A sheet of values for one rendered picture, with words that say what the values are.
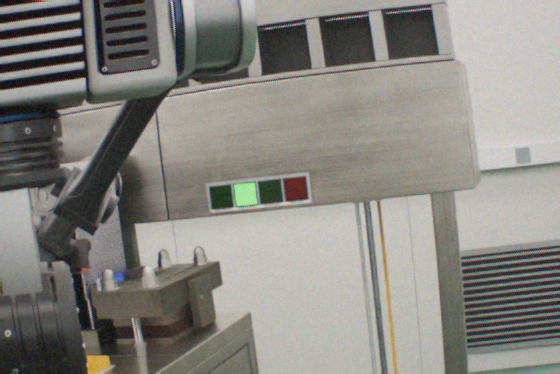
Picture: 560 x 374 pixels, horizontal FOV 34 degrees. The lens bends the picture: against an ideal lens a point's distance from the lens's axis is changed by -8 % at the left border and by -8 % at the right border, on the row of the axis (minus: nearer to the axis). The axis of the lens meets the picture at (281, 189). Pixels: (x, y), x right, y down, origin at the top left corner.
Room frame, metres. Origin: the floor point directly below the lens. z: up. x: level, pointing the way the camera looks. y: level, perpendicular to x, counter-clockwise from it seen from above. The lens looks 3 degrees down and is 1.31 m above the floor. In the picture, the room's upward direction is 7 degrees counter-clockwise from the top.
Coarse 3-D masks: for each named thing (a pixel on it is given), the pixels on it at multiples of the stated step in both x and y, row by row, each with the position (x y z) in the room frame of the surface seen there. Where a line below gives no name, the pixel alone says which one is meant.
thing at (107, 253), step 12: (108, 228) 2.20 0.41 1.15; (120, 228) 2.27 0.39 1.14; (96, 240) 2.13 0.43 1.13; (108, 240) 2.19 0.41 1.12; (120, 240) 2.26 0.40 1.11; (96, 252) 2.12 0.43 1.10; (108, 252) 2.18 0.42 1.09; (120, 252) 2.25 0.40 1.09; (96, 264) 2.11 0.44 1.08; (108, 264) 2.17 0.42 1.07; (120, 264) 2.24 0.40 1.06; (84, 276) 2.04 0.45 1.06; (96, 276) 2.10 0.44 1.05; (84, 288) 2.04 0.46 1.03
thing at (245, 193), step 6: (240, 186) 2.27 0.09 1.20; (246, 186) 2.27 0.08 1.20; (252, 186) 2.27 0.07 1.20; (240, 192) 2.27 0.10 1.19; (246, 192) 2.27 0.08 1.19; (252, 192) 2.27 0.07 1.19; (240, 198) 2.27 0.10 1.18; (246, 198) 2.27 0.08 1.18; (252, 198) 2.27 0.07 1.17; (240, 204) 2.28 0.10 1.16; (246, 204) 2.27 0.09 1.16; (252, 204) 2.27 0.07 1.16
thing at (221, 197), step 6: (222, 186) 2.29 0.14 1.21; (228, 186) 2.28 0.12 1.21; (216, 192) 2.29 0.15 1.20; (222, 192) 2.29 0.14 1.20; (228, 192) 2.28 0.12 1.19; (216, 198) 2.29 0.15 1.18; (222, 198) 2.29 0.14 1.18; (228, 198) 2.28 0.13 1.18; (216, 204) 2.29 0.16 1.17; (222, 204) 2.29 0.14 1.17; (228, 204) 2.28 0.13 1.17
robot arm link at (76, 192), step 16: (160, 96) 1.30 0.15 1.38; (128, 112) 1.32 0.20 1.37; (144, 112) 1.31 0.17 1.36; (112, 128) 1.33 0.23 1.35; (128, 128) 1.33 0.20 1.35; (144, 128) 1.33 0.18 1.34; (112, 144) 1.34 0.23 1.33; (128, 144) 1.34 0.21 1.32; (96, 160) 1.36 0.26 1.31; (112, 160) 1.36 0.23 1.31; (80, 176) 1.40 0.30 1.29; (96, 176) 1.38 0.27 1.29; (112, 176) 1.38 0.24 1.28; (64, 192) 1.43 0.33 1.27; (80, 192) 1.40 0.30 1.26; (96, 192) 1.39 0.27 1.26; (64, 208) 1.41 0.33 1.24; (80, 208) 1.41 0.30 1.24; (96, 208) 1.41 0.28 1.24; (80, 224) 1.42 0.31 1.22; (96, 224) 1.42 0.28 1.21
